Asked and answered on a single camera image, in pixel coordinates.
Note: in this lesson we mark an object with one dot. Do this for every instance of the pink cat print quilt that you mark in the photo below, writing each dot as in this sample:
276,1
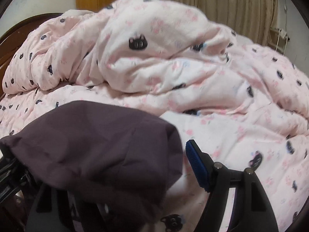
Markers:
244,104

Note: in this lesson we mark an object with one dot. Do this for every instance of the grey and purple jacket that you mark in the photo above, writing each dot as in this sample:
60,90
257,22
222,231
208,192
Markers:
122,157

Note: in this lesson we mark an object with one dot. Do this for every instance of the dark wooden headboard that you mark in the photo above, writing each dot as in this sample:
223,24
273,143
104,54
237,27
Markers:
15,36

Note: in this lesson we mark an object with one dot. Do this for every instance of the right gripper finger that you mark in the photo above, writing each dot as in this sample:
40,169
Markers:
201,164

